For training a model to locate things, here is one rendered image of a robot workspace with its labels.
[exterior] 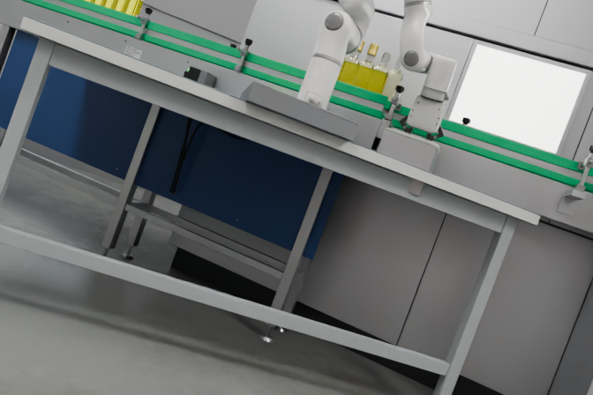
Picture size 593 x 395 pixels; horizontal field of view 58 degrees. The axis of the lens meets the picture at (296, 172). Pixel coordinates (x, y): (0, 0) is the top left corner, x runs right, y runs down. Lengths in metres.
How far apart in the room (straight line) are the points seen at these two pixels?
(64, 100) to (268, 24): 0.92
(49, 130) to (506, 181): 1.82
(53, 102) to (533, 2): 1.97
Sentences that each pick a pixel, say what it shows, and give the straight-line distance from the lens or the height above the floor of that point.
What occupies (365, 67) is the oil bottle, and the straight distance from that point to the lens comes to 2.08.
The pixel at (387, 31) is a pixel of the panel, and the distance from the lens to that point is 2.26.
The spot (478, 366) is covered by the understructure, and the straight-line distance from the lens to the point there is 2.23.
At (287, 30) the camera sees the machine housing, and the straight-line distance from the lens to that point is 2.39.
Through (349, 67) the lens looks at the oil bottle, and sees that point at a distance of 2.08.
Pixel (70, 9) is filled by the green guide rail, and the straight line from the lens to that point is 2.57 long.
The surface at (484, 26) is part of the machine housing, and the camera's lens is 2.26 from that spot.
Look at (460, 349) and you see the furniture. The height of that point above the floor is 0.26.
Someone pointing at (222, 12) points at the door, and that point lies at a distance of 4.39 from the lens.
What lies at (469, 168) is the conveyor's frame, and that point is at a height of 0.83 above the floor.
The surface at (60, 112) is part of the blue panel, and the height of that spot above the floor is 0.49.
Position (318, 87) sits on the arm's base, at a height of 0.87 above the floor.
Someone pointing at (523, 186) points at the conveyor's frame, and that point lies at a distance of 1.96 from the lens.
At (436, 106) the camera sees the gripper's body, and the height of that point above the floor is 0.95.
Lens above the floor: 0.65
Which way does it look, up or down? 1 degrees down
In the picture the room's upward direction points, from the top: 20 degrees clockwise
